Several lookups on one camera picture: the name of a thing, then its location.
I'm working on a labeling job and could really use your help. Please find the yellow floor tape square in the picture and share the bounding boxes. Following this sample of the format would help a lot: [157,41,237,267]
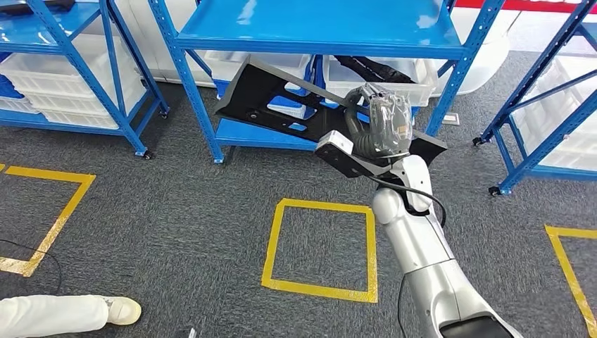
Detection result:
[544,225,597,338]

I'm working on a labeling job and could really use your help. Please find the blue plastic bin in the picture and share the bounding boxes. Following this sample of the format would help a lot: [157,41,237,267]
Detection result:
[213,77,318,120]
[322,100,423,127]

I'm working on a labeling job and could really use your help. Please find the black plastic panel part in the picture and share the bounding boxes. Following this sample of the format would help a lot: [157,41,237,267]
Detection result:
[214,55,448,166]
[0,0,75,14]

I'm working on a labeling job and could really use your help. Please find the black floor cable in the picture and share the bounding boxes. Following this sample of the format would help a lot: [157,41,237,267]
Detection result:
[0,239,63,295]

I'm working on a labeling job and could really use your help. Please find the person's leg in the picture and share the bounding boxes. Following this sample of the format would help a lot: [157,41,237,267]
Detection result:
[0,294,112,338]

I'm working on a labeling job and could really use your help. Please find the blue metal shelf rack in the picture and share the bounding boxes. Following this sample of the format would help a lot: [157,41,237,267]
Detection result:
[0,0,170,161]
[148,0,507,164]
[472,0,597,197]

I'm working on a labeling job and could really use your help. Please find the person's foot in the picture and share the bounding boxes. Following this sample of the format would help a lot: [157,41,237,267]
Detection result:
[100,296,142,327]

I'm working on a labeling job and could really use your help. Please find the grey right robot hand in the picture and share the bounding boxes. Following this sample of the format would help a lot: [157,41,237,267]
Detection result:
[344,82,414,160]

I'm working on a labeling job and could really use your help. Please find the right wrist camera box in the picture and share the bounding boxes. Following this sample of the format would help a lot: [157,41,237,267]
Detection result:
[315,130,402,179]

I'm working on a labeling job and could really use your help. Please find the black parts in bin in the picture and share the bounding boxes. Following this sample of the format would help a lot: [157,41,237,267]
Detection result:
[334,55,416,84]

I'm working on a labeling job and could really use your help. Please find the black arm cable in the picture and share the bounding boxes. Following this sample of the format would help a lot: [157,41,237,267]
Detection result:
[363,175,447,230]

